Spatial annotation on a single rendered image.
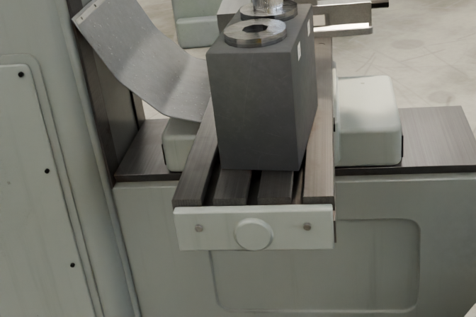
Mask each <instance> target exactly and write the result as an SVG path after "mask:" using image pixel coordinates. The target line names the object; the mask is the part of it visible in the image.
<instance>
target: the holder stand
mask: <svg viewBox="0 0 476 317"><path fill-rule="evenodd" d="M205 57H206V62H207V68H208V78H209V83H210V92H211V98H212V108H213V113H214V118H215V128H216V134H217V143H218V149H219V154H220V164H221V168H222V169H238V170H263V171H299V170H300V166H301V163H302V159H303V156H304V153H305V149H306V146H307V142H308V139H309V136H310V132H311V129H312V124H313V122H314V118H315V114H316V111H317V107H318V102H317V76H316V63H315V38H314V25H313V11H312V4H297V3H295V2H294V1H291V0H283V8H281V9H278V10H276V11H269V12H260V11H255V10H254V8H253V2H251V3H250V4H246V5H244V6H241V7H240V9H239V10H238V12H236V14H235V15H234V17H233V18H232V20H231V21H230V22H229V23H228V24H227V26H226V27H225V29H224V30H223V31H222V32H221V33H220V35H219V36H218V38H217V39H216V41H214V43H213V44H212V46H211V47H210V49H209V50H208V51H207V52H206V54H205Z"/></svg>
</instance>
